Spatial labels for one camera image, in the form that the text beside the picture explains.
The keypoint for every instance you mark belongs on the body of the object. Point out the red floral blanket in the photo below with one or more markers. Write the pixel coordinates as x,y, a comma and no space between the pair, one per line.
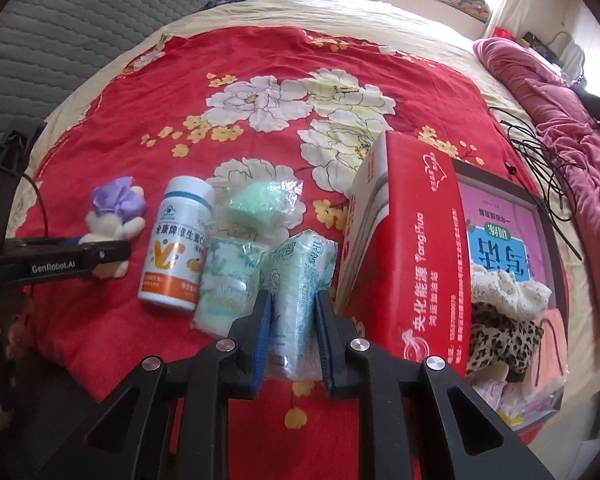
268,103

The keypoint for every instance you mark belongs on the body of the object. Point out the white orange vitamin bottle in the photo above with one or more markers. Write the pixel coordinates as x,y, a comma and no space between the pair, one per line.
178,244

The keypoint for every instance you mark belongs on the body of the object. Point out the grey quilted headboard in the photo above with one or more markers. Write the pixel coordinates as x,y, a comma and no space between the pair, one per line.
48,48

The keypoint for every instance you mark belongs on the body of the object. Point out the pink quilt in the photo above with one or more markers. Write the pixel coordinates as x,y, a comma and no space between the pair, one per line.
564,126

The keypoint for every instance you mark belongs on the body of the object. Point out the white floral scrunchie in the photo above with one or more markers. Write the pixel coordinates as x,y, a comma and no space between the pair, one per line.
520,301

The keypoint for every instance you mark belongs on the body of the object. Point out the green sponge in bag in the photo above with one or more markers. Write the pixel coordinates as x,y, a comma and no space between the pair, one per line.
264,211

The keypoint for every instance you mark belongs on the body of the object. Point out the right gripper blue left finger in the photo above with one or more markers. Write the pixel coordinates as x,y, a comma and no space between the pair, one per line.
251,335

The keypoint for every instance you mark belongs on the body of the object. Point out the teal tissue pack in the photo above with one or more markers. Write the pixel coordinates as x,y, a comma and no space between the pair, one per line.
293,273

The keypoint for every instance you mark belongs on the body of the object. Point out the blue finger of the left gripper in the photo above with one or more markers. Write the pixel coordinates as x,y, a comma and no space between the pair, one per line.
91,253

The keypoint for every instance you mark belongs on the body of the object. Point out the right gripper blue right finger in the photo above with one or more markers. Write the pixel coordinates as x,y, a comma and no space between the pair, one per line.
334,333

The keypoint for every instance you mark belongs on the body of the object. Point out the person's hand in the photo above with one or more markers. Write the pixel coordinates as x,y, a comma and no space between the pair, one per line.
18,335

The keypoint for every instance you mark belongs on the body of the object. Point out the pink book in tray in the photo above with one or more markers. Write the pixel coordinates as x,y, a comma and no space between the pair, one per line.
507,229

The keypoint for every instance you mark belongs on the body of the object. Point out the red tissue box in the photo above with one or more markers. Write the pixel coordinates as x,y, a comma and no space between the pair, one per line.
404,270

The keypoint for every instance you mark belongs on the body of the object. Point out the green wet wipes pack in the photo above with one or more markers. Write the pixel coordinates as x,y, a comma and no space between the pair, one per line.
229,284

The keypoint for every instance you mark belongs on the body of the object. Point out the small plush purple bow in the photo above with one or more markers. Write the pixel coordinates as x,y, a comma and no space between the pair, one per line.
117,212

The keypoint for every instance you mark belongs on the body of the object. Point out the leopard print scrunchie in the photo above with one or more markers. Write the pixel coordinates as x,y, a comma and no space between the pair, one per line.
495,338

